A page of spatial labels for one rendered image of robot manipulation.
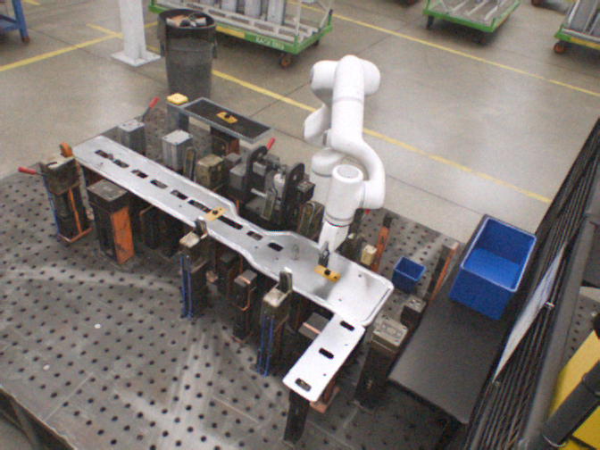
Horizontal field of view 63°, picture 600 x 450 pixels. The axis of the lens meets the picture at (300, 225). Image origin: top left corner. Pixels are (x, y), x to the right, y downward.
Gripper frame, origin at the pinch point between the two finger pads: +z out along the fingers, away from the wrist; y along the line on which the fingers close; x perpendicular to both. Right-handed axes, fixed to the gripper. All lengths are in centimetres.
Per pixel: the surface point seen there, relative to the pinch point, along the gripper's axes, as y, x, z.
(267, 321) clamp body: 25.7, -4.8, 10.8
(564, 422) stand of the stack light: 64, 56, -59
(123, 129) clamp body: -12, -105, 3
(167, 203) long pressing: 7, -63, 8
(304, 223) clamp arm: -13.5, -17.5, 5.7
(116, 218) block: 20, -76, 14
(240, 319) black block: 19.7, -18.9, 26.7
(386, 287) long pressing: -6.7, 18.1, 7.9
